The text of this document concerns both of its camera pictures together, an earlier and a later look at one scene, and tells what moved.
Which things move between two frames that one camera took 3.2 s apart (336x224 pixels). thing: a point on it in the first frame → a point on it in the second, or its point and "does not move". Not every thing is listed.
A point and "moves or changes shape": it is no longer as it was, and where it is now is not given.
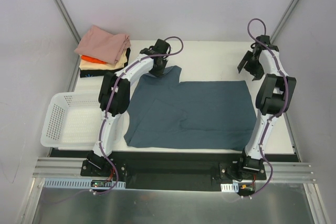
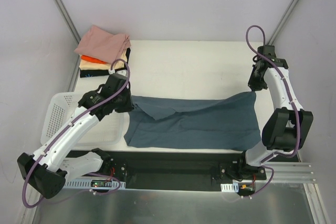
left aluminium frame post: x=61 y=9 does not move
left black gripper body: x=159 y=67 → x=126 y=102
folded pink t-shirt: x=103 y=45 does not move
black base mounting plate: x=185 y=170 does not move
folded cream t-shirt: x=86 y=65 does not move
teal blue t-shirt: x=163 y=112 moves or changes shape
